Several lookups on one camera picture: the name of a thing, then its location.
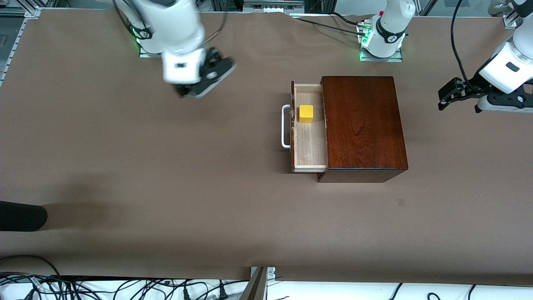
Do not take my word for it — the wooden drawer with white handle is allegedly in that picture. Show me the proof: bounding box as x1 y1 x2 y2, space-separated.
281 81 329 173

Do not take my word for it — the silver equipment box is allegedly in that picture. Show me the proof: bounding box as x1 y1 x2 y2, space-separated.
243 0 304 13

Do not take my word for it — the dark brown wooden cabinet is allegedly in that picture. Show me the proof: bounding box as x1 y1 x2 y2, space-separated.
317 76 408 183

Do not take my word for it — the brown table cover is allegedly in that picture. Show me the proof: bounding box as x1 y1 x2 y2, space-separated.
0 8 533 286

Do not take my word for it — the white lower shelf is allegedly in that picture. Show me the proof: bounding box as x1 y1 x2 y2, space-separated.
0 275 533 300

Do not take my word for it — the black cylindrical object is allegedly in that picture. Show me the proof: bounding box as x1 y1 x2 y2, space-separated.
0 201 47 232

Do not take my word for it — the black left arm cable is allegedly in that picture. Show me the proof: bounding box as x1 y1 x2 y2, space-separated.
451 0 477 90

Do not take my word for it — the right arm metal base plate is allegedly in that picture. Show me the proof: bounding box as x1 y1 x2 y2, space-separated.
139 41 184 58

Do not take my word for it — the short aluminium frame profile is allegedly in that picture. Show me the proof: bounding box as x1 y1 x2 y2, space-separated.
502 4 522 29

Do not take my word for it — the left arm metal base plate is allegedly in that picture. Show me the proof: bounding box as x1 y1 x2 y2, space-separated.
359 25 403 62

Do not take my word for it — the long black table cable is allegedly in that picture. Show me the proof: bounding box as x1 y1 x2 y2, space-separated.
291 17 367 33

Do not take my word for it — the short black table cable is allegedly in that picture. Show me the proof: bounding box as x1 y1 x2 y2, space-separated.
331 12 359 25

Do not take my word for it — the long aluminium frame rail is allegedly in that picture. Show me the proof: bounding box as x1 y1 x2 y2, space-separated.
0 6 42 88

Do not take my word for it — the silver metal bracket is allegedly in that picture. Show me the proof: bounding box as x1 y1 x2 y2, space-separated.
250 267 276 280

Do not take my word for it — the grey metal post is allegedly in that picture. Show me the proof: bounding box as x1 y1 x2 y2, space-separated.
241 267 267 300

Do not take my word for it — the looping black floor cable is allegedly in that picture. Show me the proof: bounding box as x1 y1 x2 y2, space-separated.
0 254 63 279

